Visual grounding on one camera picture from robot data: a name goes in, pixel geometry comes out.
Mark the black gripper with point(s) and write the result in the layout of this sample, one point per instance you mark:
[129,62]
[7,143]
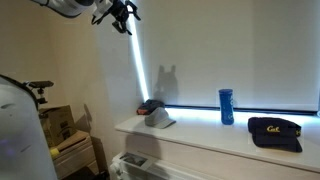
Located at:
[119,10]

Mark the black cap with yellow lettering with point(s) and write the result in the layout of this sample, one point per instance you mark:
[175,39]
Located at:
[273,136]

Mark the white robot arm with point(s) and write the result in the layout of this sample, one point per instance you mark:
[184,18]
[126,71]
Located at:
[20,133]

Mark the grey cap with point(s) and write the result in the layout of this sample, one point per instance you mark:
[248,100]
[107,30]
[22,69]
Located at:
[159,118]

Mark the white window blind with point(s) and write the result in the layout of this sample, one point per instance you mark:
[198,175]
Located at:
[233,50]

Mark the printed cardboard box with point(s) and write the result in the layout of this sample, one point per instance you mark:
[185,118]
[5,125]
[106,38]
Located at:
[58,125]

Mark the blue tumbler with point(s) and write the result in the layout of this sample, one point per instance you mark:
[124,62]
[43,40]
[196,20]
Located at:
[226,106]

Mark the light wooden drawer unit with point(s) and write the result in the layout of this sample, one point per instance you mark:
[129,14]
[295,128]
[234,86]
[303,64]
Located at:
[75,156]

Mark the small yellow object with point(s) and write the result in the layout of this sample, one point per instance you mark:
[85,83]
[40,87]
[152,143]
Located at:
[54,152]

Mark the white thermostat knob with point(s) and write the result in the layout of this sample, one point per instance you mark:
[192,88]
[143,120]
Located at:
[114,170]

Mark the black camera on tripod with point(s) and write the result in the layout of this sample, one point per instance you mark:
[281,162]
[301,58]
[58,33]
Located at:
[40,84]

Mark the dark window frame bar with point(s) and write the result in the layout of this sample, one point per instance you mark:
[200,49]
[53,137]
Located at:
[266,109]

